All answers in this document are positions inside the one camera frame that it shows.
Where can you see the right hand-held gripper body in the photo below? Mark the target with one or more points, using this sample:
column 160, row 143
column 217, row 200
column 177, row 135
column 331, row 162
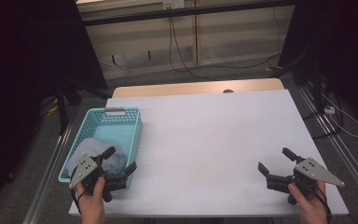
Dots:
column 307, row 174

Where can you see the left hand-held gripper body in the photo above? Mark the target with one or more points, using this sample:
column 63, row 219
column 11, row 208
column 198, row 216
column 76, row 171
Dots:
column 90, row 174

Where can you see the light blue tank top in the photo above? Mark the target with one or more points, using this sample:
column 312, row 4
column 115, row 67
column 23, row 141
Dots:
column 90, row 147

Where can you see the turquoise plastic basket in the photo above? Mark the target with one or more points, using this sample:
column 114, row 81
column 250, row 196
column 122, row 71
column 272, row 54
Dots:
column 118, row 130

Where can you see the person's left hand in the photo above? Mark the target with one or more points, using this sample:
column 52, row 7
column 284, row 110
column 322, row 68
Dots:
column 91, row 208

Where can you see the person's right hand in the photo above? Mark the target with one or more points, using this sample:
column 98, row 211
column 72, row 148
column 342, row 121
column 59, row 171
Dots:
column 312, row 208

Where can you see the white power strip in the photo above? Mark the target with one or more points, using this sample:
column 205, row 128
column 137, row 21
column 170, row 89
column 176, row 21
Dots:
column 329, row 109

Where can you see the black metal stand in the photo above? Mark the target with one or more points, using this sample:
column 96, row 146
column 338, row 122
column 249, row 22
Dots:
column 316, row 87
column 62, row 109

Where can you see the dark round table grommet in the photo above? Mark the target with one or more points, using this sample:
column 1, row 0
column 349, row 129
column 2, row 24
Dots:
column 228, row 91

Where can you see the light wooden table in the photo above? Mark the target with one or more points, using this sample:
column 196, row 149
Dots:
column 167, row 90

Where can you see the black curtain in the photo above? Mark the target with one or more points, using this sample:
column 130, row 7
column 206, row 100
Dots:
column 348, row 46
column 28, row 62

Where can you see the black horizontal bar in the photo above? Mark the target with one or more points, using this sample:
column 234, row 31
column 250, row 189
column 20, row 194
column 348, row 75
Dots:
column 136, row 16

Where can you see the metal floor rail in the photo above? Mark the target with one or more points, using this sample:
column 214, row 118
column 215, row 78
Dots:
column 357, row 179
column 47, row 177

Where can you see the white wall socket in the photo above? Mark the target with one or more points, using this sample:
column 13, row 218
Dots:
column 174, row 4

